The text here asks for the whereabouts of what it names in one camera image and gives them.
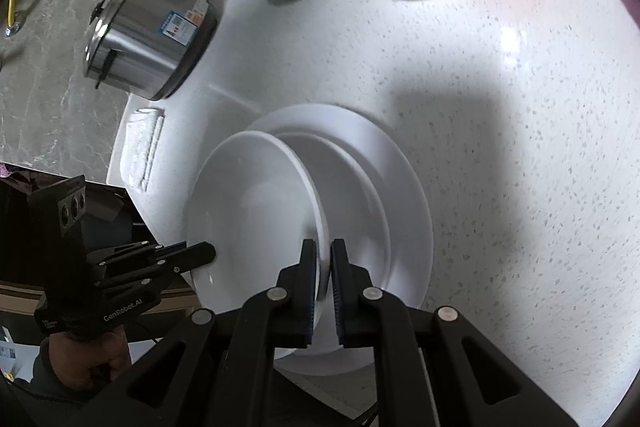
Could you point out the stainless steel rice cooker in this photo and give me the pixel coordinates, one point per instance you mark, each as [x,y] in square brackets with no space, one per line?
[145,47]

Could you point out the white towel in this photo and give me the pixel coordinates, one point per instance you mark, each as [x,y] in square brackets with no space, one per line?
[142,147]

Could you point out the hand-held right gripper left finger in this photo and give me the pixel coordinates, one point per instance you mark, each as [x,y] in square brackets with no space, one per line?
[311,287]

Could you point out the large white plate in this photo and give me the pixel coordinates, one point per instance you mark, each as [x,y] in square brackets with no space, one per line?
[400,187]

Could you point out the person's left hand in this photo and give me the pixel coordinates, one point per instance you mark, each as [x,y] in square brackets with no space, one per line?
[95,357]

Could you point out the person's left forearm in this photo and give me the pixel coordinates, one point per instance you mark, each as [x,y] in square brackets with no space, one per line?
[52,389]

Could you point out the small deep white plate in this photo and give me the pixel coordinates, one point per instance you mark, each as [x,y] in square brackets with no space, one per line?
[250,217]

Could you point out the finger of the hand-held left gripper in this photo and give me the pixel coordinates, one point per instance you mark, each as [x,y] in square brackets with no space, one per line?
[145,249]
[195,253]

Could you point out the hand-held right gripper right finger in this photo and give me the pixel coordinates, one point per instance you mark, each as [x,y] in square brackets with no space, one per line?
[337,292]

